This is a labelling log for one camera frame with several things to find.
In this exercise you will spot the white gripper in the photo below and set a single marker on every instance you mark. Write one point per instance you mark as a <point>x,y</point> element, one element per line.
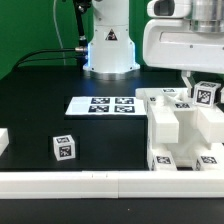
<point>169,43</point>

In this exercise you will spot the white tagged cube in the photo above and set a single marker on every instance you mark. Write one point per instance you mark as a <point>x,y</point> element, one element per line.
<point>64,147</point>
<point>204,93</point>

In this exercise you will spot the white chair seat part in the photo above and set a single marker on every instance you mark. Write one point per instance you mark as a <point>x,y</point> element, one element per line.
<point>185,154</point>

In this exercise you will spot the white tagged cube front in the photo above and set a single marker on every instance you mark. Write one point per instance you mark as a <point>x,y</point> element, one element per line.
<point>64,147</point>

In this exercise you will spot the white flat plate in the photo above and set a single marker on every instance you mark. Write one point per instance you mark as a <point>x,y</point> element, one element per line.
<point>105,106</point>

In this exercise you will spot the white left fence piece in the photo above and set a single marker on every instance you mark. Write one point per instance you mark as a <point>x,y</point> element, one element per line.
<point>4,139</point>

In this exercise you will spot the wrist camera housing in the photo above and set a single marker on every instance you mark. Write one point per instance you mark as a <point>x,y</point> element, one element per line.
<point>169,8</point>

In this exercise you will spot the white front fence rail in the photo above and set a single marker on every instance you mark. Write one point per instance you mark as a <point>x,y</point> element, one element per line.
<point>112,184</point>

